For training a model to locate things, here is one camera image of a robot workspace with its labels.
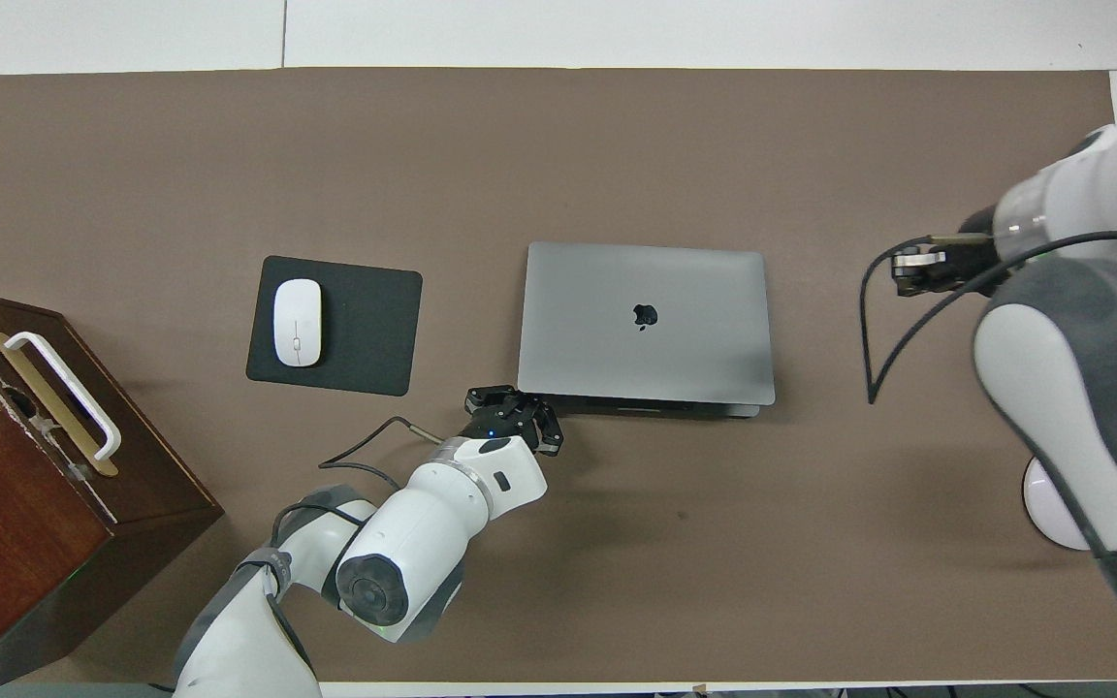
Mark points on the grey apple laptop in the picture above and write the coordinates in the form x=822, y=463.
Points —
x=646, y=320

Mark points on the black mouse pad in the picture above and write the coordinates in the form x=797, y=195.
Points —
x=365, y=330

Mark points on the white desk lamp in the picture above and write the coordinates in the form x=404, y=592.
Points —
x=1048, y=504

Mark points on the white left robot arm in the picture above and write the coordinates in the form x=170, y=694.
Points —
x=423, y=523

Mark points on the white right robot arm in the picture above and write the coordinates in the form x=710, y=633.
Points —
x=1082, y=339

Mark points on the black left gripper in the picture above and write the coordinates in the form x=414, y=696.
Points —
x=505, y=422

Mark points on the white computer mouse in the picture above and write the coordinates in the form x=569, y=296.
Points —
x=298, y=322

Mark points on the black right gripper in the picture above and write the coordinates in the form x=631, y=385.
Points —
x=980, y=260

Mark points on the dark brown wooden box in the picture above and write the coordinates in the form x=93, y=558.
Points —
x=25, y=523

